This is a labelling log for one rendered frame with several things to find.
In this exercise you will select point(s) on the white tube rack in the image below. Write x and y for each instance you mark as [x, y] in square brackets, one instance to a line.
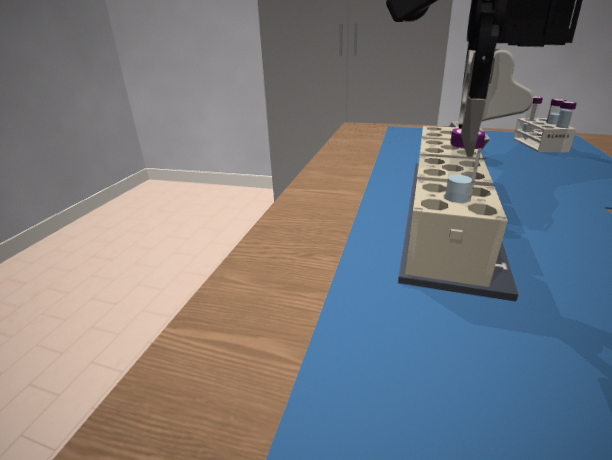
[554, 139]

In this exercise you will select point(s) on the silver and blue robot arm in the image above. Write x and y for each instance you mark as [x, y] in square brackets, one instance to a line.
[408, 10]

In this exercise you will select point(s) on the cream bucket adapter with holes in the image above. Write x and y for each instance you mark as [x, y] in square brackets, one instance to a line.
[455, 244]
[435, 150]
[436, 169]

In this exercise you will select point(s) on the blue bench mat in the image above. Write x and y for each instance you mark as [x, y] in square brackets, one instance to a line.
[402, 372]

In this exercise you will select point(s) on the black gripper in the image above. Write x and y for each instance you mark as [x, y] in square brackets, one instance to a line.
[514, 21]

